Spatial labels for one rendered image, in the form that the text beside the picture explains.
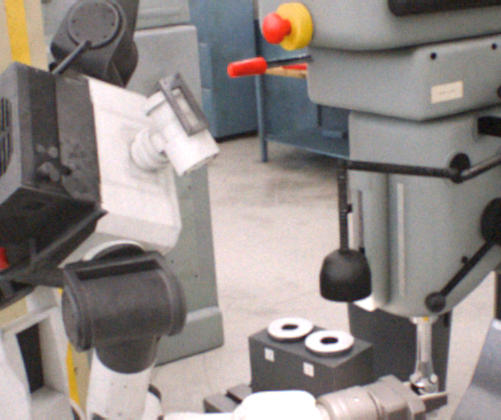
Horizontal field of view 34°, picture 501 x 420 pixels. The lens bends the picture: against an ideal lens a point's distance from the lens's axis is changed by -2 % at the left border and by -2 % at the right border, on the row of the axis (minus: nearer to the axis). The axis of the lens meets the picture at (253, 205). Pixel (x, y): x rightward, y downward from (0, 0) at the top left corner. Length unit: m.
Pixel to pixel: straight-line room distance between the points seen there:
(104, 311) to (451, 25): 0.57
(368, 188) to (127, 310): 0.37
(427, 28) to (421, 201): 0.25
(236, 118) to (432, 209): 7.56
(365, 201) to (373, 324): 2.17
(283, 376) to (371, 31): 0.81
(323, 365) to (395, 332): 1.81
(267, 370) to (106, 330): 0.62
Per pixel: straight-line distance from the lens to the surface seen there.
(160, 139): 1.18
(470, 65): 1.16
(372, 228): 1.21
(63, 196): 1.11
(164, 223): 1.19
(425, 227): 1.20
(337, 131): 7.52
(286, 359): 1.61
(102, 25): 1.28
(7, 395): 1.56
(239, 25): 8.65
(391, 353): 3.39
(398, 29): 1.04
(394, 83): 1.12
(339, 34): 1.05
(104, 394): 1.24
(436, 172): 1.05
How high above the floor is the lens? 1.85
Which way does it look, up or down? 17 degrees down
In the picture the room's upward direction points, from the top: 4 degrees counter-clockwise
